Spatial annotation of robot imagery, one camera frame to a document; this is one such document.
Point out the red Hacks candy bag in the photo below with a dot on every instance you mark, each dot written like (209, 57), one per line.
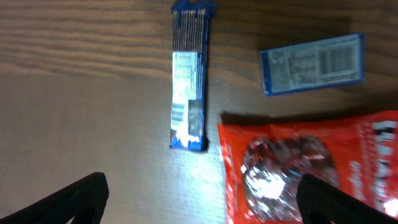
(264, 164)

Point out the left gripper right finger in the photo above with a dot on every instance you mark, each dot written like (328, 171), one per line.
(320, 202)

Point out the purple chocolate bar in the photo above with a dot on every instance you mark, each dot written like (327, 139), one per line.
(190, 38)

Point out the small blue candy bar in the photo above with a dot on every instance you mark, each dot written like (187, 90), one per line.
(318, 64)

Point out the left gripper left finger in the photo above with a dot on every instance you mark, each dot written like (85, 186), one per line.
(83, 201)

